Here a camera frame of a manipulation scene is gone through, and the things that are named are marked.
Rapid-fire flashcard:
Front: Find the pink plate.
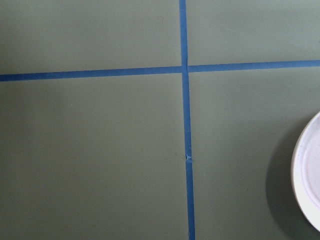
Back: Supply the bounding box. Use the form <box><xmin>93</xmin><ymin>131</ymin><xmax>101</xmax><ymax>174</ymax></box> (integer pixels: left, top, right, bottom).
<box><xmin>290</xmin><ymin>113</ymin><xmax>320</xmax><ymax>231</ymax></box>

